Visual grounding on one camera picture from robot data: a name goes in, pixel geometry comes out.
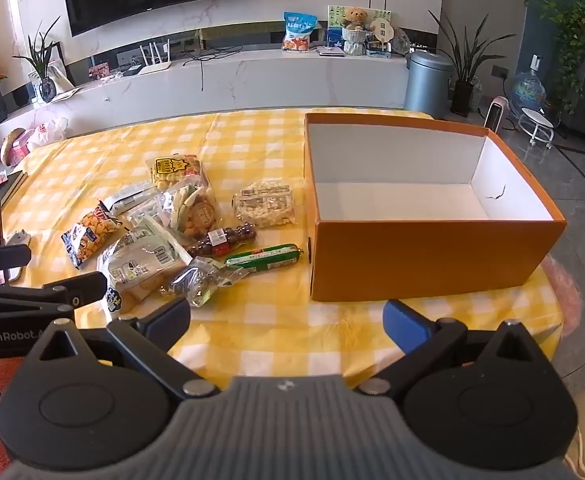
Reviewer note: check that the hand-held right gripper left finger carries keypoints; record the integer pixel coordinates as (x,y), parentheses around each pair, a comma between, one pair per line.
(172,322)

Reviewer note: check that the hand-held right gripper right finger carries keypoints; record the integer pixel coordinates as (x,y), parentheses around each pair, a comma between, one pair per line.
(405,327)

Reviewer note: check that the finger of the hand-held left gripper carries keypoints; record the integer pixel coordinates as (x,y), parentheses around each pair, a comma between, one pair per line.
(2,258)
(85,287)

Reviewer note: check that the clear packet of dark snacks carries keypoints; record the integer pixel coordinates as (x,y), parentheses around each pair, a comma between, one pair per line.
(197,280)

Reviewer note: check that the blue orange cracker packet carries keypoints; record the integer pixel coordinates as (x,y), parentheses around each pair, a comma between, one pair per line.
(90,232)

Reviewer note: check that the white bread packet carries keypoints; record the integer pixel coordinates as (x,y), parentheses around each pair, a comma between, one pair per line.
(137,260)

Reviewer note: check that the orange cardboard box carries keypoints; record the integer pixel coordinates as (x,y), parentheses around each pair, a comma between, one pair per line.
(422,255)

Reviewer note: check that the dark chocolate ball packet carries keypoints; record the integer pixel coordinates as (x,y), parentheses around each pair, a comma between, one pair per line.
(227,240)

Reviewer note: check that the grey white wrapper packet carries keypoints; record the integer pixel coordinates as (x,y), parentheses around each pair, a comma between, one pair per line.
(127,197)

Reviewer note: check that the green sausage stick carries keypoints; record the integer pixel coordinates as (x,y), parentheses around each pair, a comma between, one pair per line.
(262,255)

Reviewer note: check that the clear mixed cookie bag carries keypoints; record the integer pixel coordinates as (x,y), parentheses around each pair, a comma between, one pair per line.
(197,212)

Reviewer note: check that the yellow biscuit packet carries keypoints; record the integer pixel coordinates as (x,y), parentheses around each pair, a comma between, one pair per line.
(172,170)

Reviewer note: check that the clear peanut packet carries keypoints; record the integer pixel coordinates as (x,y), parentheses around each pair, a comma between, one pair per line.
(265,205)

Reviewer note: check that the white phone stand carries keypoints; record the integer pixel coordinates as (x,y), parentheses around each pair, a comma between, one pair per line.
(22,237)

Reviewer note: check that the dark notebook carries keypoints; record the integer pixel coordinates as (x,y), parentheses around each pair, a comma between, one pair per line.
(12,187)

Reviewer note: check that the yellow checkered tablecloth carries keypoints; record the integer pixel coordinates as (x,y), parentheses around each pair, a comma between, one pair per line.
(252,325)

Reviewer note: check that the pink brown bag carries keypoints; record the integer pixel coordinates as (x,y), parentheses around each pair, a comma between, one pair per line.
(17,147)

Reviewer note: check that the white plastic bag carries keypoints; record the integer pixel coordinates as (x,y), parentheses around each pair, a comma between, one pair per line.
(50,130)

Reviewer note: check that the green plant in dark vase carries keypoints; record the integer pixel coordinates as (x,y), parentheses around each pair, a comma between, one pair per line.
(47,85)

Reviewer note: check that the pink card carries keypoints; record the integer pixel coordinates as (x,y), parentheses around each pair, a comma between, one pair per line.
(100,71)

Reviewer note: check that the small black box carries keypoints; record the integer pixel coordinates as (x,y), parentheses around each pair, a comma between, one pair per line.
(131,70)

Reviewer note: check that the white router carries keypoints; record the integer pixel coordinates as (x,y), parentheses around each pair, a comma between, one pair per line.
(155,65)

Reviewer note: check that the white pink heater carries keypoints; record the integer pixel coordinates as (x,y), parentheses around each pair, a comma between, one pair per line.
(497,112)

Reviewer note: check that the grey trash can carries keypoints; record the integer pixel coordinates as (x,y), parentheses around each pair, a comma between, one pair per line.
(427,85)

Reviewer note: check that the white round stool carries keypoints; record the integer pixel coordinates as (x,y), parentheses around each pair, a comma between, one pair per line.
(536,120)

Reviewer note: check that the white marble television cabinet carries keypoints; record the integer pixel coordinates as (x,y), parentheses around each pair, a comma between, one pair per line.
(272,80)

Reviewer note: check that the blue water jug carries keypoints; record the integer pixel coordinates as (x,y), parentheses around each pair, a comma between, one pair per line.
(528,90)

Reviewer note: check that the tall potted plant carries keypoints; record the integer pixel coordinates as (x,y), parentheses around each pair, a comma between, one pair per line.
(465,60)

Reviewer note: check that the round paper fan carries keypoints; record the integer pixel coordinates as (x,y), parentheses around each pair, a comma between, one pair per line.
(383,31)

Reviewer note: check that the blue tissue pack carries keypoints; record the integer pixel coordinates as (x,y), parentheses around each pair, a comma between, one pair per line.
(335,37)

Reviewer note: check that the blue snack bag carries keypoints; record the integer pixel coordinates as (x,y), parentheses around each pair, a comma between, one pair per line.
(300,32)

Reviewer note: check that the brown teddy bear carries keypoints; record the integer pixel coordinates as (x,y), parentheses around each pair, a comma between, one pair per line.
(356,17)

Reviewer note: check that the green picture board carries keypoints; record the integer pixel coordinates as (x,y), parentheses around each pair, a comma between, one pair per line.
(335,15)

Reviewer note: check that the leafy green pothos plant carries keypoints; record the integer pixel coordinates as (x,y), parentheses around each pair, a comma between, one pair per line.
(572,35)

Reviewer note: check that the dark picture frame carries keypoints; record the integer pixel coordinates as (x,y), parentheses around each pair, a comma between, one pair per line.
(65,67)

